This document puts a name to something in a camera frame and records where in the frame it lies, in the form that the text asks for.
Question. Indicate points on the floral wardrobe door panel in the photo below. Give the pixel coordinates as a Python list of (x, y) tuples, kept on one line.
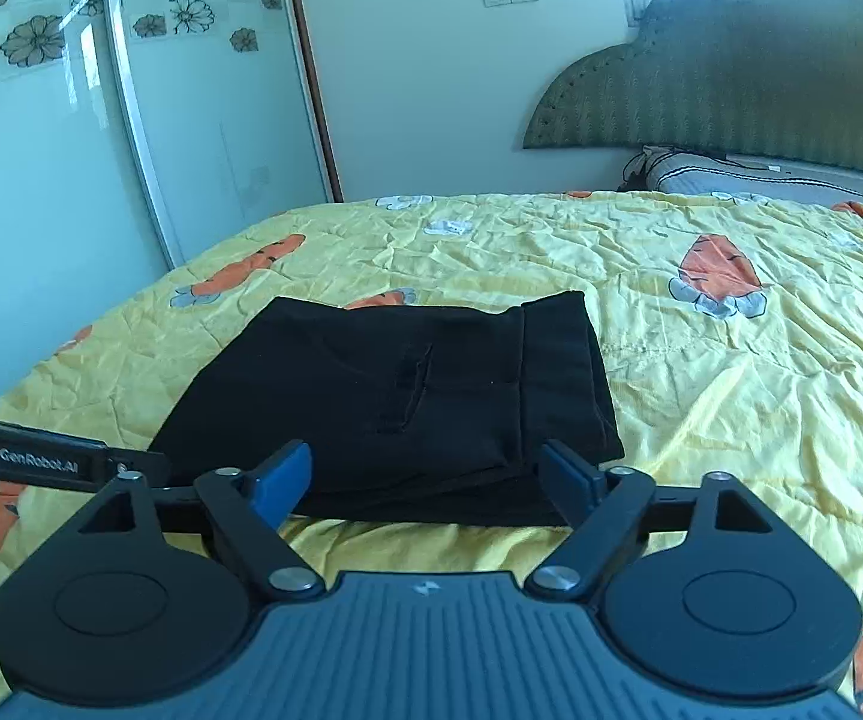
[(76, 237)]

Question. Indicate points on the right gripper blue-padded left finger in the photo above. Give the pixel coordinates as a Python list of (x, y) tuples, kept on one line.
[(145, 592)]

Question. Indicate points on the black pants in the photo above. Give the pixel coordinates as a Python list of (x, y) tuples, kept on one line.
[(412, 413)]

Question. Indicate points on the yellow carrot-print bed quilt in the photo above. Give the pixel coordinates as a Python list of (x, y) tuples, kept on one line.
[(731, 329)]

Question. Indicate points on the white sliding wardrobe door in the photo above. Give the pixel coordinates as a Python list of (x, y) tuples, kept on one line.
[(224, 117)]

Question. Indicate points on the green padded headboard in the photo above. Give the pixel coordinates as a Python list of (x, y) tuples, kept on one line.
[(779, 78)]

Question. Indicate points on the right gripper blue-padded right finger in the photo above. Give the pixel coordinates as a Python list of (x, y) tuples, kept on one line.
[(704, 589)]

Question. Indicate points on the striped grey pillow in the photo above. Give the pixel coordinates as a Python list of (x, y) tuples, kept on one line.
[(672, 170)]

